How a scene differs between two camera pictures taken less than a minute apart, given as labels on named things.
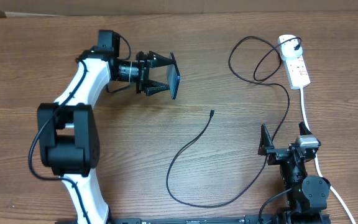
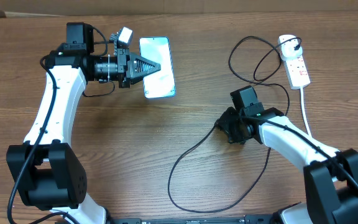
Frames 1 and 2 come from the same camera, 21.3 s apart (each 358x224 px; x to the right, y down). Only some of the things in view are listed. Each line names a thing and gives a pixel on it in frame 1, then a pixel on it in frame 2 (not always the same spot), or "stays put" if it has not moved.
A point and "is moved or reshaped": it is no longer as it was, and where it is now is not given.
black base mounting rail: x=211 y=219 stays put
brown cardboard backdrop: x=7 y=9 stays put
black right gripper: x=276 y=154 to x=224 y=125
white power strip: x=297 y=72 stays put
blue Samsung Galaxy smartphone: x=173 y=77 is moved or reshaped
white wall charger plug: x=287 y=51 stays put
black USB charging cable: x=213 y=205 to x=215 y=127
